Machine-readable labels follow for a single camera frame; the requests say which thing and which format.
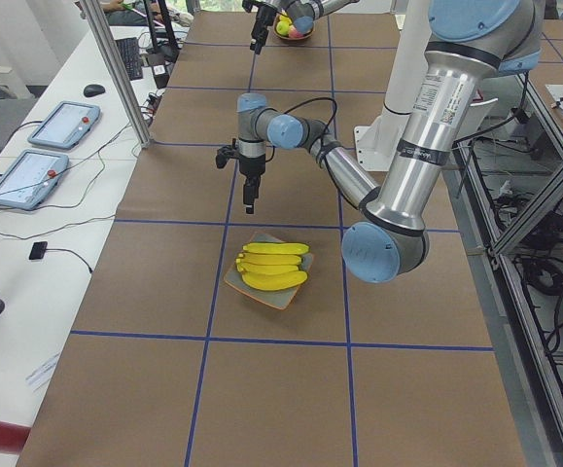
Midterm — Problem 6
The small black box device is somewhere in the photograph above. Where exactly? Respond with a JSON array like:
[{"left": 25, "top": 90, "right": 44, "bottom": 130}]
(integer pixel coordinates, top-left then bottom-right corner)
[{"left": 28, "top": 241, "right": 48, "bottom": 261}]

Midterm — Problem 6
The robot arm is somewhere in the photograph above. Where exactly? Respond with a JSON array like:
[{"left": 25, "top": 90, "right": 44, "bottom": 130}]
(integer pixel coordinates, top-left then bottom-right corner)
[
  {"left": 232, "top": 1, "right": 545, "bottom": 283},
  {"left": 242, "top": 0, "right": 358, "bottom": 54}
]

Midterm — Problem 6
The green apple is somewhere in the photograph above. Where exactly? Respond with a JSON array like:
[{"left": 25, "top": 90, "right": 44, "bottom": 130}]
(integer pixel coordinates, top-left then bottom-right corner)
[{"left": 275, "top": 17, "right": 292, "bottom": 37}]

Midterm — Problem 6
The upper blue teach pendant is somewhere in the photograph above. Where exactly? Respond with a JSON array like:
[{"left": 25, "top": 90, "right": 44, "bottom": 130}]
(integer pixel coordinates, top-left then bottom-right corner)
[{"left": 27, "top": 101, "right": 101, "bottom": 150}]

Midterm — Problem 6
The pink red apple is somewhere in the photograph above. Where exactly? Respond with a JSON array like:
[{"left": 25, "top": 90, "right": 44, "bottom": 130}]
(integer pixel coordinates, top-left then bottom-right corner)
[{"left": 288, "top": 25, "right": 311, "bottom": 40}]

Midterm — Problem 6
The black computer mouse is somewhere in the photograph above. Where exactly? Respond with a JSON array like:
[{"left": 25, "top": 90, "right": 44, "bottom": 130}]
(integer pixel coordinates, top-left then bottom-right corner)
[{"left": 83, "top": 84, "right": 106, "bottom": 98}]

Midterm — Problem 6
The blue teach pendant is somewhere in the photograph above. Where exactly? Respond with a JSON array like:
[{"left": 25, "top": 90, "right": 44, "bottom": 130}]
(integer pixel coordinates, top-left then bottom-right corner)
[
  {"left": 27, "top": 101, "right": 101, "bottom": 150},
  {"left": 0, "top": 149, "right": 69, "bottom": 211}
]

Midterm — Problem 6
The yellow banana basket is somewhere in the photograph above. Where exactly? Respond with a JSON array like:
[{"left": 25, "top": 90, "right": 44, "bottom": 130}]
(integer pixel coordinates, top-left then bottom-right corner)
[{"left": 242, "top": 242, "right": 310, "bottom": 256}]

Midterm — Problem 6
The aluminium frame column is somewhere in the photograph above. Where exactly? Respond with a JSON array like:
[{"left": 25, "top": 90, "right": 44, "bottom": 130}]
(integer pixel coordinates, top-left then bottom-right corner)
[{"left": 80, "top": 0, "right": 152, "bottom": 149}]

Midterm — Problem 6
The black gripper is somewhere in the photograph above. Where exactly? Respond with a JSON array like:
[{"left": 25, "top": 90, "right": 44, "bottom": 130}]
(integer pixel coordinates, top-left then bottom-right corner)
[
  {"left": 241, "top": 0, "right": 279, "bottom": 54},
  {"left": 239, "top": 155, "right": 265, "bottom": 215}
]

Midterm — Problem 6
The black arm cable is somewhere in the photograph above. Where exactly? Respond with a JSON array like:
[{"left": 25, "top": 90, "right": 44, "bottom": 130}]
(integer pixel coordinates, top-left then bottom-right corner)
[{"left": 261, "top": 96, "right": 530, "bottom": 164}]

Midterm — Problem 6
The lower blue teach pendant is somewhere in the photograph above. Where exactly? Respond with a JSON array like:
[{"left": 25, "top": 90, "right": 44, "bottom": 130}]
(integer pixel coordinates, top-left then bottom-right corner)
[{"left": 0, "top": 149, "right": 69, "bottom": 211}]

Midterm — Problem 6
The brown wicker basket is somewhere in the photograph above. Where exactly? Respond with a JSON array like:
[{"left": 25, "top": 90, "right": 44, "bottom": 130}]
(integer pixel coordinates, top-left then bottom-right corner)
[{"left": 273, "top": 14, "right": 314, "bottom": 41}]

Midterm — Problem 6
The black keyboard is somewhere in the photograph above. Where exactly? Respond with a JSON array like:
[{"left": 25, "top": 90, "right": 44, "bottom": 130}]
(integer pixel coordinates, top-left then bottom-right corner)
[{"left": 115, "top": 37, "right": 143, "bottom": 81}]

